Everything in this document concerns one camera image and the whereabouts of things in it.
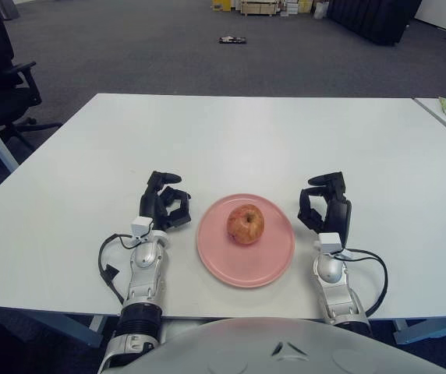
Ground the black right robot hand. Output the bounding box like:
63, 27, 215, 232
297, 171, 352, 249

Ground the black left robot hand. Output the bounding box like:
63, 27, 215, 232
139, 170, 192, 231

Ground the red yellow apple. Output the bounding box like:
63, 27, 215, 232
227, 203, 265, 245

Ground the pink round plate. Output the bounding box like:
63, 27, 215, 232
196, 192, 296, 289

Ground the white grey robot torso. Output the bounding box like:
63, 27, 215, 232
117, 317, 446, 374

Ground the black fabric partition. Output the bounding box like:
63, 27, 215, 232
326, 0, 423, 48

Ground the wooden crate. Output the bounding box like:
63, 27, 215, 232
240, 0, 282, 17

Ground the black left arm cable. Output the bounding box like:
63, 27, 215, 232
97, 232, 136, 303

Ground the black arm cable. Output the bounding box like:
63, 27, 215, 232
339, 248, 388, 315
97, 232, 136, 303

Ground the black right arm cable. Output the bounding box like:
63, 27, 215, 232
339, 248, 388, 315

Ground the blue grey table frame beam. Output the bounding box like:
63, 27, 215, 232
392, 317, 446, 346
23, 311, 109, 348

